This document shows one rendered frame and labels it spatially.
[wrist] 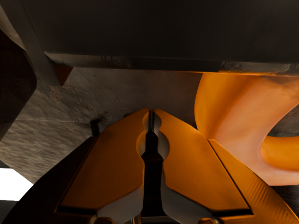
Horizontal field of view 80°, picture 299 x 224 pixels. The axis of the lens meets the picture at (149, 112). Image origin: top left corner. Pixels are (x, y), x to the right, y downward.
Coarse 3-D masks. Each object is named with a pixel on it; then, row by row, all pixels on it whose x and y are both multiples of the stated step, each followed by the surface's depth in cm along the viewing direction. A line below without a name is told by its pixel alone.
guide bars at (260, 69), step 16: (0, 16) 4; (16, 32) 4; (64, 64) 5; (80, 64) 5; (96, 64) 5; (112, 64) 5; (128, 64) 5; (144, 64) 5; (160, 64) 5; (176, 64) 5; (192, 64) 5; (208, 64) 5; (224, 64) 5; (240, 64) 5; (256, 64) 5; (272, 64) 5; (288, 64) 5
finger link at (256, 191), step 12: (216, 144) 9; (228, 156) 8; (228, 168) 7; (240, 168) 7; (240, 180) 7; (252, 180) 7; (240, 192) 6; (252, 192) 6; (264, 192) 6; (252, 204) 6; (264, 204) 6; (276, 204) 6; (216, 216) 6; (228, 216) 6; (240, 216) 6; (252, 216) 6; (264, 216) 6; (276, 216) 6; (288, 216) 6
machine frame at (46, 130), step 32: (32, 64) 17; (32, 96) 20; (64, 96) 20; (96, 96) 19; (128, 96) 19; (160, 96) 19; (192, 96) 19; (32, 128) 35; (64, 128) 34; (288, 128) 22; (32, 160) 46
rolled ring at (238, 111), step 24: (216, 96) 8; (240, 96) 7; (264, 96) 7; (288, 96) 7; (216, 120) 8; (240, 120) 8; (264, 120) 8; (240, 144) 10; (264, 144) 14; (288, 144) 15; (264, 168) 13; (288, 168) 13
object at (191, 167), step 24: (168, 120) 11; (168, 144) 9; (192, 144) 9; (168, 168) 7; (192, 168) 7; (216, 168) 7; (168, 192) 7; (192, 192) 6; (216, 192) 6; (192, 216) 6
